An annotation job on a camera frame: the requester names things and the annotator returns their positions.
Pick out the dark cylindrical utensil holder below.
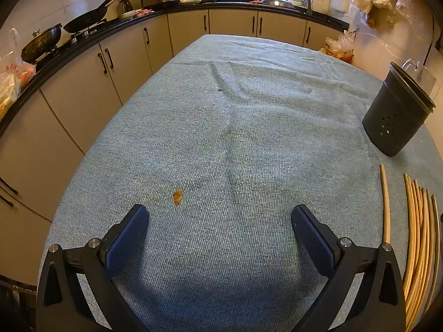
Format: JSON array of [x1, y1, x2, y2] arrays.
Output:
[[363, 61, 437, 157]]

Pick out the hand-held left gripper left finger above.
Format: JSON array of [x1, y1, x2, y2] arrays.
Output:
[[35, 204, 150, 332]]

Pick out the tan wooden chopstick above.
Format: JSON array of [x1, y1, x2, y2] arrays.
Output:
[[380, 164, 392, 244]]

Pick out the beige lower kitchen cabinets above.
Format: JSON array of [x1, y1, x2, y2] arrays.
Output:
[[0, 9, 347, 287]]

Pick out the yellowish plastic bag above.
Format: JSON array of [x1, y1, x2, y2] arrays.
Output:
[[320, 29, 357, 64]]

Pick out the black kitchen countertop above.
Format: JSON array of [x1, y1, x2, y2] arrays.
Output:
[[0, 0, 350, 135]]

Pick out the black wok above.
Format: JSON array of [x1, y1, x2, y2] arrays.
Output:
[[63, 0, 121, 33]]

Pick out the clear glass mug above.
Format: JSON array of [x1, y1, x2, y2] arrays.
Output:
[[401, 59, 437, 101]]

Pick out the gas stove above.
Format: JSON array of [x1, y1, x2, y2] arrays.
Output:
[[35, 21, 108, 66]]

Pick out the lidded dark frying pan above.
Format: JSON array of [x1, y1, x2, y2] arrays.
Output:
[[21, 24, 63, 64]]

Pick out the blue-grey table cloth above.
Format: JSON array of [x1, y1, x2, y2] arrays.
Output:
[[38, 34, 443, 332]]

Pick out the plastic bag of fruit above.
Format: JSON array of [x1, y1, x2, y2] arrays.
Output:
[[0, 29, 37, 118]]

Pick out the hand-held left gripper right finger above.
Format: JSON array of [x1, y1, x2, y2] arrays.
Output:
[[291, 205, 406, 332]]

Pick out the bundle of chopsticks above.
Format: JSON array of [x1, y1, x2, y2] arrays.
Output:
[[403, 173, 441, 332]]

